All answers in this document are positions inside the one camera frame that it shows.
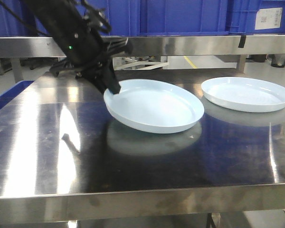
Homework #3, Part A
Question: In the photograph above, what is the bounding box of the large blue crate centre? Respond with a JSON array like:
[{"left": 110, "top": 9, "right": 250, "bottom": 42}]
[{"left": 37, "top": 0, "right": 228, "bottom": 37}]

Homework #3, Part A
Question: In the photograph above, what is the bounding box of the light blue plate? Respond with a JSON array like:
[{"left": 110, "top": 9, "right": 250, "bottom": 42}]
[
  {"left": 201, "top": 77, "right": 285, "bottom": 113},
  {"left": 104, "top": 79, "right": 204, "bottom": 134}
]

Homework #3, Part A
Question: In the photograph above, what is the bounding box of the blue crate far left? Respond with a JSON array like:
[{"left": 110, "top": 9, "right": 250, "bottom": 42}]
[{"left": 0, "top": 0, "right": 36, "bottom": 37}]

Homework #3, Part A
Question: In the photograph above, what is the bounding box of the blue crate with label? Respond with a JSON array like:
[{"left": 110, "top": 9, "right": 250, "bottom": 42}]
[{"left": 226, "top": 0, "right": 285, "bottom": 35}]

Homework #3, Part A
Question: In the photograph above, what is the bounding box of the white frame in background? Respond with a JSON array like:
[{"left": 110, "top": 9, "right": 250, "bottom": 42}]
[{"left": 113, "top": 57, "right": 169, "bottom": 70}]

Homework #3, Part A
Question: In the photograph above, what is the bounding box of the stainless steel shelf rail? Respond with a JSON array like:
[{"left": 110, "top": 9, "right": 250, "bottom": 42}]
[{"left": 0, "top": 34, "right": 285, "bottom": 58}]

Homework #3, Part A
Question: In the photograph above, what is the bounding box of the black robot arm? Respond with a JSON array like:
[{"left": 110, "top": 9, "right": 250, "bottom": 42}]
[{"left": 25, "top": 0, "right": 133, "bottom": 94}]

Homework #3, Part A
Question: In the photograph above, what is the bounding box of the left steel shelf post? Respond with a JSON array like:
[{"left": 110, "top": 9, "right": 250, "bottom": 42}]
[{"left": 10, "top": 57, "right": 24, "bottom": 83}]

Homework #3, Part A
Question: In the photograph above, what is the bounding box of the blue bin beside table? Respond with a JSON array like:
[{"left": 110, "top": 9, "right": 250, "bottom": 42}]
[{"left": 0, "top": 80, "right": 34, "bottom": 109}]

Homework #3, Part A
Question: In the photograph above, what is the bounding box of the grey bin in background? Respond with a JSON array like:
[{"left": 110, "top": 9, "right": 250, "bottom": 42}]
[{"left": 271, "top": 54, "right": 285, "bottom": 68}]

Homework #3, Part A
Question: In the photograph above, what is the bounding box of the black tape strip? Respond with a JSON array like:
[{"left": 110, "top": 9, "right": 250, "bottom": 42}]
[{"left": 238, "top": 35, "right": 247, "bottom": 48}]

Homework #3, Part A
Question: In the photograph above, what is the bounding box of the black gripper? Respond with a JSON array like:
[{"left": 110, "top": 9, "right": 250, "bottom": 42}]
[{"left": 49, "top": 14, "right": 134, "bottom": 95}]

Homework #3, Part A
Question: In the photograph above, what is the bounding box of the white paper label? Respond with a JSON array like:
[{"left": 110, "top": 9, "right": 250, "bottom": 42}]
[{"left": 255, "top": 8, "right": 283, "bottom": 30}]

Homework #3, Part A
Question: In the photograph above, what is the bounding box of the steel shelf post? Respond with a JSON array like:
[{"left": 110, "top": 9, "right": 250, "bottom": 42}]
[
  {"left": 236, "top": 55, "right": 247, "bottom": 73},
  {"left": 10, "top": 57, "right": 24, "bottom": 83}
]

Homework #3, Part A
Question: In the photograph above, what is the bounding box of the right steel shelf post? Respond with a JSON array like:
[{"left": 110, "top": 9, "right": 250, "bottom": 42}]
[{"left": 236, "top": 55, "right": 247, "bottom": 73}]

